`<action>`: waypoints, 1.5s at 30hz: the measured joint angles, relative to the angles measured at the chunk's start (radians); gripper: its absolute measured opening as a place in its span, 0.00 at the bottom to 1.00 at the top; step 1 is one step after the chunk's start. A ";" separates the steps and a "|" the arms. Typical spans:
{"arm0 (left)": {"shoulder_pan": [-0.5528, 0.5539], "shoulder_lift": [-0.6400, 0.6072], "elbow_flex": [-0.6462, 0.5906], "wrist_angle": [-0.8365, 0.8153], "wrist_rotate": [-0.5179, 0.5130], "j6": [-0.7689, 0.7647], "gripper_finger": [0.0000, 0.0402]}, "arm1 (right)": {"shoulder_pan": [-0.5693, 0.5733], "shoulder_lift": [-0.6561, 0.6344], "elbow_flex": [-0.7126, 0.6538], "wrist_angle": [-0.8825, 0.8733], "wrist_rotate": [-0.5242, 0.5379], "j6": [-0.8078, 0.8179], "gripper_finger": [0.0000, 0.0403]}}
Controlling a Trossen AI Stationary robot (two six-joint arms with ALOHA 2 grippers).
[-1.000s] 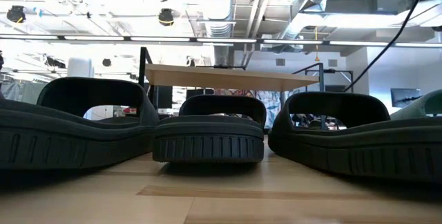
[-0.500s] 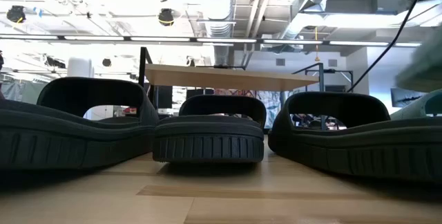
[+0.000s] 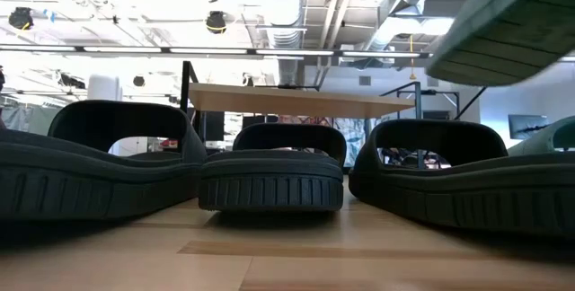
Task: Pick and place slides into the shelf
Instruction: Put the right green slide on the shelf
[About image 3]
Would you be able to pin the black slide sandal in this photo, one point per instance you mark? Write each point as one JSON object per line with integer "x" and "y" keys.
{"x": 90, "y": 183}
{"x": 269, "y": 183}
{"x": 471, "y": 192}

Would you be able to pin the black round ceiling lamp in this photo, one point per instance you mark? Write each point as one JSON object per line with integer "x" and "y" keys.
{"x": 216, "y": 22}
{"x": 138, "y": 81}
{"x": 21, "y": 18}

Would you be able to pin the long linear ceiling light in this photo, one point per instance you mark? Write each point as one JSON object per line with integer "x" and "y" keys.
{"x": 121, "y": 49}

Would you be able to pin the white pillar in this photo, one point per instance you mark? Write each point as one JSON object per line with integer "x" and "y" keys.
{"x": 104, "y": 88}

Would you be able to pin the grey curtain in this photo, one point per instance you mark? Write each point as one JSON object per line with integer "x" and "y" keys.
{"x": 27, "y": 120}

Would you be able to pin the wooden shelf with black frame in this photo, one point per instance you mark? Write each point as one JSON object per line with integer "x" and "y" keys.
{"x": 292, "y": 100}

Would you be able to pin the black metal background frame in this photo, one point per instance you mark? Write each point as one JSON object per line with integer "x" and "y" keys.
{"x": 431, "y": 92}

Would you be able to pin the wall monitor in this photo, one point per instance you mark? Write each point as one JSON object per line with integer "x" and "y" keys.
{"x": 528, "y": 127}

